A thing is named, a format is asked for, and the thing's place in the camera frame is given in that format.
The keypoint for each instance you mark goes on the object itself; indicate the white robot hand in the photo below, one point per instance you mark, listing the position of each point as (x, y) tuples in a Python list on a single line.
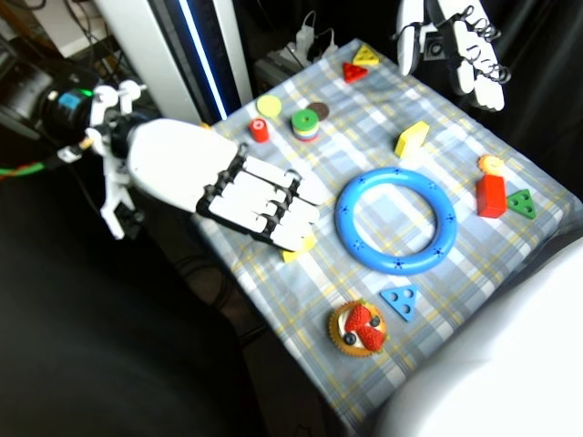
[(462, 68), (182, 155)]

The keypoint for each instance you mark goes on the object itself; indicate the red cylinder block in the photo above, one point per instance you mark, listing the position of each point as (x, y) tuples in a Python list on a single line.
[(259, 134)]

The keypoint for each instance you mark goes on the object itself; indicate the yellow triangle block with holes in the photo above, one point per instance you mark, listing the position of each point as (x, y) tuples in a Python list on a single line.
[(364, 57)]

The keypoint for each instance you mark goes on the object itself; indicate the red triangle block with holes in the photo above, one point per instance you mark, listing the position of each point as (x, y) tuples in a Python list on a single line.
[(353, 74)]

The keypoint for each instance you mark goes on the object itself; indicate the red rectangular block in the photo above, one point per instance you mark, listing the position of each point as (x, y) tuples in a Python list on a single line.
[(492, 198)]

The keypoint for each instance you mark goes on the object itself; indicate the green triangle block with holes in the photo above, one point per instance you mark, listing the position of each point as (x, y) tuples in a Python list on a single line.
[(523, 202)]

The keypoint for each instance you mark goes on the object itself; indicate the blue triangle block with holes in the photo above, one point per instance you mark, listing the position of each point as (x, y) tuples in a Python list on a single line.
[(400, 302)]

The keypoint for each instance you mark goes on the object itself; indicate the toy strawberry fruit tart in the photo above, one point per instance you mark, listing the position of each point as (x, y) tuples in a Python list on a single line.
[(360, 328)]

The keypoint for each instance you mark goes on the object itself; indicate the yellow flat disc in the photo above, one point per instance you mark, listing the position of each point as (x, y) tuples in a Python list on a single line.
[(268, 105)]

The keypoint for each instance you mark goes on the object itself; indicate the white column with blue light strip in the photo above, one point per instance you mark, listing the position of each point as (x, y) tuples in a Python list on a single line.
[(146, 45)]

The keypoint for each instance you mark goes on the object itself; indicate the coloured discs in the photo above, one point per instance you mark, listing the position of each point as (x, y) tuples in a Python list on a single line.
[(304, 132)]

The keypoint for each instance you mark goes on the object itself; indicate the grey power strip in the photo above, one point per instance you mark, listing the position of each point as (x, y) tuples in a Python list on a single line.
[(273, 68)]

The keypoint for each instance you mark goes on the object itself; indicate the brown flat disc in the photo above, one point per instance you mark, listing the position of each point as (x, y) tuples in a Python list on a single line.
[(322, 109)]

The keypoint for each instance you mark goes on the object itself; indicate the plaid table cloth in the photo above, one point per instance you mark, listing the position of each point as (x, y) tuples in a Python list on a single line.
[(319, 282)]

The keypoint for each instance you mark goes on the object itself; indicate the large white rounded object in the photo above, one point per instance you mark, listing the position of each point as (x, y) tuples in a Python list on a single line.
[(501, 364)]

